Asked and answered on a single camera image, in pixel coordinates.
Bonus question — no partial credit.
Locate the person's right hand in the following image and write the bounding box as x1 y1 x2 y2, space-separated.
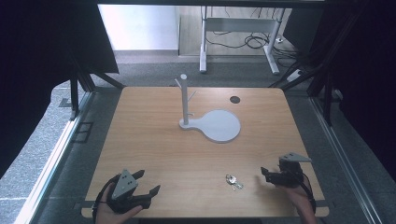
283 182 318 224

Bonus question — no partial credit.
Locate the white stand with round base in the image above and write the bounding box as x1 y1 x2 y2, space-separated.
174 73 242 144

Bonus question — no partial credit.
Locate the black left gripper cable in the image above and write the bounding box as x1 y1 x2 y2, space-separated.
91 174 121 224

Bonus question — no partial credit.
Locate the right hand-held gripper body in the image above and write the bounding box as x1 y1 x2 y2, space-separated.
270 151 313 189

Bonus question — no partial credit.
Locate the person's left hand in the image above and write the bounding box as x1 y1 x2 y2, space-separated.
95 182 144 224

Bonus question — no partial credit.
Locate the white desk frame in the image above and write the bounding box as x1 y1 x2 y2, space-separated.
199 6 286 76

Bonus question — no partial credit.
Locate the silver key bunch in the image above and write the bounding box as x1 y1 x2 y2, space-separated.
225 174 245 191

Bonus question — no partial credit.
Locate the aluminium rail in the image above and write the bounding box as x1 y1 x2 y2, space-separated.
308 96 387 224
12 91 96 224

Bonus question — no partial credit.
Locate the black floor cable bundle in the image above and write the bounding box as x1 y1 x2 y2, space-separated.
205 7 300 68

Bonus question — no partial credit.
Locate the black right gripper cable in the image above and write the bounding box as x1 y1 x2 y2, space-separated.
291 171 318 215

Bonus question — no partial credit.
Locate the black metal frame strut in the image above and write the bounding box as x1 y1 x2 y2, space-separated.
68 52 126 121
268 12 359 127

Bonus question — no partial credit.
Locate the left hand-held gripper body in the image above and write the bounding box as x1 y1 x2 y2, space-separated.
106 168 152 215

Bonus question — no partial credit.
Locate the black curtain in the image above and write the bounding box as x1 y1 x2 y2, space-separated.
0 0 120 180
282 0 396 175

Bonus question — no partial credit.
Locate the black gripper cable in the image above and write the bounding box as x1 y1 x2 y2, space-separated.
91 174 121 224
291 171 318 215

